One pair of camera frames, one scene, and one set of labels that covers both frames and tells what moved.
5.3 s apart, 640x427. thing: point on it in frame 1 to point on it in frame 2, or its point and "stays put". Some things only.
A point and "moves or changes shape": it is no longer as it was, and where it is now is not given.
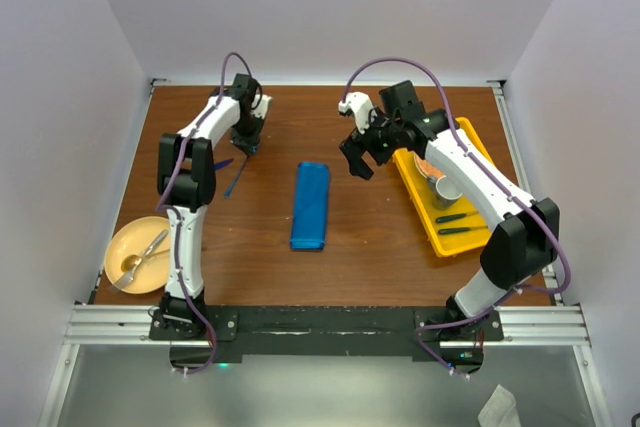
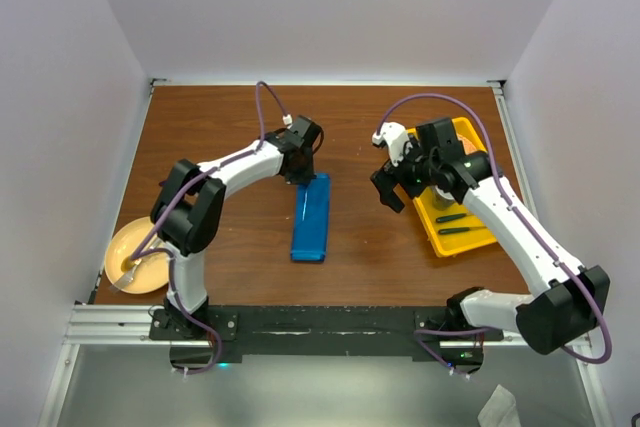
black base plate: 327,333 stays put
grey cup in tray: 445,193 stays put
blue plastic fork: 236,177 moves or changes shape
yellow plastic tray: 455,230 stays put
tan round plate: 152,273 stays put
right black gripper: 356,145 to 386,180
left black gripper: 247,144 to 306,176
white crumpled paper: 500,410 stays put
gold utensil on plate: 131,261 stays put
